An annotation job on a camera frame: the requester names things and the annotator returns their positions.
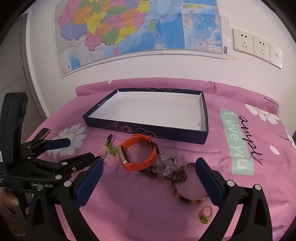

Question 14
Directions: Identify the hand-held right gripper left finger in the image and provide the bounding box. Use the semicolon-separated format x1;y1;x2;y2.
25;159;104;241

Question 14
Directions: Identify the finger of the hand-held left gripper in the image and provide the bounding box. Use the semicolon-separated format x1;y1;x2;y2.
51;152;95;180
20;128;71;160

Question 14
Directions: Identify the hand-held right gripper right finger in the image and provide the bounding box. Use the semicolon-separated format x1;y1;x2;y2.
195;158;273;241

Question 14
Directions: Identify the garnet bead bracelet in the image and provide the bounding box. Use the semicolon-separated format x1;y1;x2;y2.
140;162;188;183

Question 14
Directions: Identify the tortoiseshell bangle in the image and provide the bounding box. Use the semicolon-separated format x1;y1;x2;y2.
171;163;210;202

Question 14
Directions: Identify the pink flower pendant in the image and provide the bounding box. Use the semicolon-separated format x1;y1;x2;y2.
99;146;116;163

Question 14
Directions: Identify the green jade pendant charm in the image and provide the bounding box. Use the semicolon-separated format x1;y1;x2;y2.
105;134;118;156

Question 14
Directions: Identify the gold ring with green gem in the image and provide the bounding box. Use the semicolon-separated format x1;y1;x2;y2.
199;206;213;225

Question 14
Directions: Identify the clear crystal bead bracelet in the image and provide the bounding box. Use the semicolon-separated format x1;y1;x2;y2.
151;154;178;179

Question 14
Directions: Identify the orange smart band watch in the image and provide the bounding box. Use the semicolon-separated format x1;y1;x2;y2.
117;134;159;172

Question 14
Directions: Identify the navy floral gift box tray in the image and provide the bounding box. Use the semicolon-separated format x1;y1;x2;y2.
83;88;209;145

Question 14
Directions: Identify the person's left hand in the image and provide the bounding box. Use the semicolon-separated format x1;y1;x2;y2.
0;188;30;216

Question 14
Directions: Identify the pink floral printed blanket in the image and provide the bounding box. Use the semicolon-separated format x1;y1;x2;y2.
24;77;296;241

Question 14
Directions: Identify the grey door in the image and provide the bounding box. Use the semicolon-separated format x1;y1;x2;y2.
0;13;50;144

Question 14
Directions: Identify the white wall socket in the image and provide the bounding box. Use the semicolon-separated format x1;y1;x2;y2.
253;34;270;62
269;43;283;69
232;28;254;56

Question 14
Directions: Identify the colourful wall map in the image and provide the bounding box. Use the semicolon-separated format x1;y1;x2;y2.
55;0;228;78

